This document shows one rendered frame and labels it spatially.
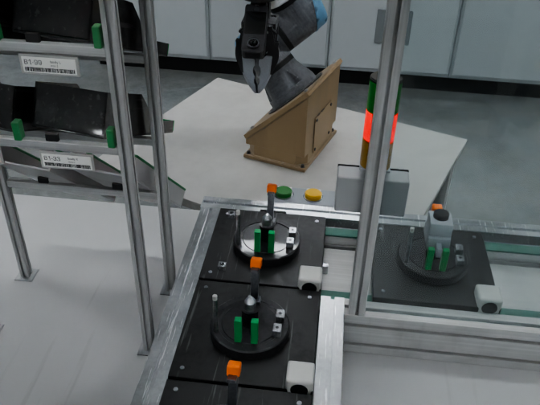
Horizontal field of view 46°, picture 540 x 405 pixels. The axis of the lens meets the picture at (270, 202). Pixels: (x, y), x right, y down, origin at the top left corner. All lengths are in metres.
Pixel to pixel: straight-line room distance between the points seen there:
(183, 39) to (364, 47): 1.21
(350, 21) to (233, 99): 2.18
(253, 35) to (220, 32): 3.15
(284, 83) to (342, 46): 2.57
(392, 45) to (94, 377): 0.79
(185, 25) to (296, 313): 3.43
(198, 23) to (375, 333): 3.41
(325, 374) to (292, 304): 0.17
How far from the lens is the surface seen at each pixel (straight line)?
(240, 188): 1.72
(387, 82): 0.97
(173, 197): 1.38
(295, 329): 1.17
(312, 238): 1.37
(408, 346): 1.28
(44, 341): 1.36
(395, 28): 0.94
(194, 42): 4.48
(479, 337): 1.28
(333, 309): 1.24
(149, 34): 1.11
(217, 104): 2.16
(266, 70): 1.36
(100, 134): 1.06
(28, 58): 1.00
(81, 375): 1.28
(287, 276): 1.28
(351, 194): 1.09
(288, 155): 1.79
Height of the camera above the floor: 1.81
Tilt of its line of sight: 35 degrees down
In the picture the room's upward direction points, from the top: 2 degrees clockwise
